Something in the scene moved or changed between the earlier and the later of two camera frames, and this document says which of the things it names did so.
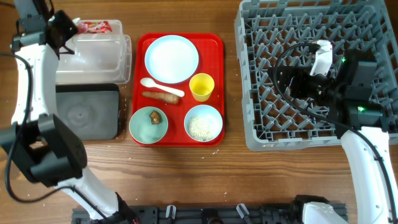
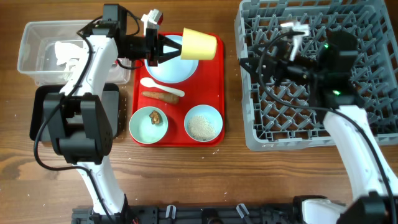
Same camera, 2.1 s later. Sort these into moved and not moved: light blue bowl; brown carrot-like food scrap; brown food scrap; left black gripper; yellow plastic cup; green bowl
Moved: yellow plastic cup; left black gripper
Not moved: light blue bowl; brown food scrap; green bowl; brown carrot-like food scrap
